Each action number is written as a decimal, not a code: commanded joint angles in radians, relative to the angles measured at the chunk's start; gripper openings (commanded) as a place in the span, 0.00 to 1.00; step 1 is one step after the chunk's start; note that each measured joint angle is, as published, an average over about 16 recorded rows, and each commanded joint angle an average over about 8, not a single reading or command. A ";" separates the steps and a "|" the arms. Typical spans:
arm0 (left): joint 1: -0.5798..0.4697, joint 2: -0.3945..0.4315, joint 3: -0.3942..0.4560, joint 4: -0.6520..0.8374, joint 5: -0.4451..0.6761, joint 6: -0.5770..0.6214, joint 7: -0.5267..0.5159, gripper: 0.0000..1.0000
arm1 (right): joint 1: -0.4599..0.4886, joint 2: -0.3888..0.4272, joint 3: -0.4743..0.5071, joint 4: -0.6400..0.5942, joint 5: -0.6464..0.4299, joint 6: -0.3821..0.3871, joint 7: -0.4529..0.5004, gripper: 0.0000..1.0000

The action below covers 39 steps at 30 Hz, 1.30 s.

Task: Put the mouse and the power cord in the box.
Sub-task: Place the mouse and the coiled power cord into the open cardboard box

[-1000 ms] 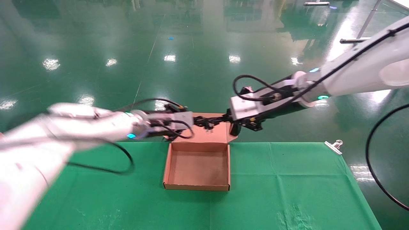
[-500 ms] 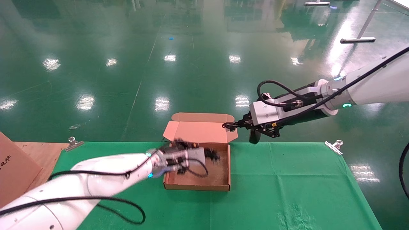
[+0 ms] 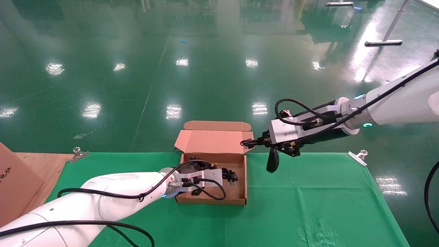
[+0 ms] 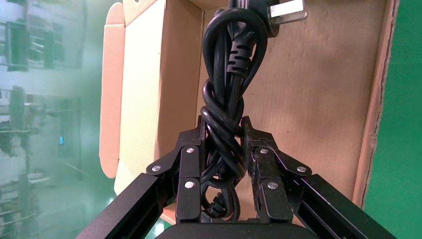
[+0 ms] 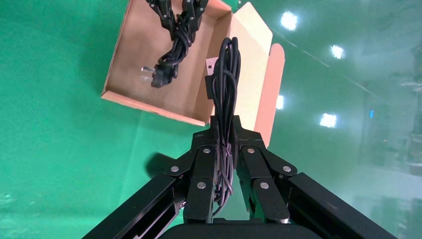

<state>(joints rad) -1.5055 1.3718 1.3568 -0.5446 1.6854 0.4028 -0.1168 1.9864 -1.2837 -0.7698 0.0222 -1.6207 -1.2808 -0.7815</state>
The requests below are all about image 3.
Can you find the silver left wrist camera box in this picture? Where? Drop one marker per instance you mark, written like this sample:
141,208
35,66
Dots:
209,176

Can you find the clear plastic floor scrap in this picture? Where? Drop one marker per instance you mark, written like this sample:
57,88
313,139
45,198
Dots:
79,136

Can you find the silver metal binder clip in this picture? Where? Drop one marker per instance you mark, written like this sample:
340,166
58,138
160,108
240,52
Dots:
79,156
357,158

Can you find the grey metal table foot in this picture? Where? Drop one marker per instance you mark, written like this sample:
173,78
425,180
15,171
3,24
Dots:
339,4

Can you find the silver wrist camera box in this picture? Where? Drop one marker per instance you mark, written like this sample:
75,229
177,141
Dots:
283,132
209,176

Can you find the green table cloth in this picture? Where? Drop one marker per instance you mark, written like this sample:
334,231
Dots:
291,212

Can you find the grey table leg with foot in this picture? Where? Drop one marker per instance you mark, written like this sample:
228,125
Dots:
384,43

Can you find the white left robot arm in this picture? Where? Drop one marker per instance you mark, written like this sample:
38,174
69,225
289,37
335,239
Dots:
103,206

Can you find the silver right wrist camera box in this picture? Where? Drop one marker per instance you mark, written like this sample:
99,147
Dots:
283,132

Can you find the open brown cardboard box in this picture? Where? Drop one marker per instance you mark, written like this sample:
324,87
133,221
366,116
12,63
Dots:
212,142

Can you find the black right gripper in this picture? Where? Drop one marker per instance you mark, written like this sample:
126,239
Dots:
288,149

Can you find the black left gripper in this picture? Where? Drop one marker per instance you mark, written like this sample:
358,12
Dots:
197,165

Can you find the brown carton with red print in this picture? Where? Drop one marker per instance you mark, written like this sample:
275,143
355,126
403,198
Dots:
17,178

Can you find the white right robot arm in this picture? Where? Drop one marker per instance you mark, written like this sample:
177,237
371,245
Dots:
404,103

